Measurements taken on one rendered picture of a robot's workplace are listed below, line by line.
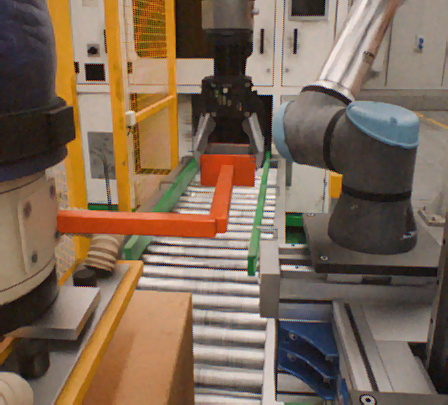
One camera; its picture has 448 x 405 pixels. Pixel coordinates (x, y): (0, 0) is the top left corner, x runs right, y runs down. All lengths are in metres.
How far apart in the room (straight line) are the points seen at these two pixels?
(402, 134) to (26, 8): 0.55
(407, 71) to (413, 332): 9.38
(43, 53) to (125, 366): 0.43
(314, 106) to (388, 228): 0.25
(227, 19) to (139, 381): 0.50
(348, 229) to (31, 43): 0.57
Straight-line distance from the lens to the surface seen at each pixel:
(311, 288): 0.82
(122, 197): 2.23
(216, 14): 0.66
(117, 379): 0.68
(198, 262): 1.82
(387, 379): 0.69
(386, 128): 0.75
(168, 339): 0.73
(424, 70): 10.16
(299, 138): 0.83
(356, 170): 0.78
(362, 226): 0.79
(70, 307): 0.54
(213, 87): 0.67
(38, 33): 0.45
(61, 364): 0.50
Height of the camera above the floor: 1.37
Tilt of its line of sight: 17 degrees down
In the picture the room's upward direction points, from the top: straight up
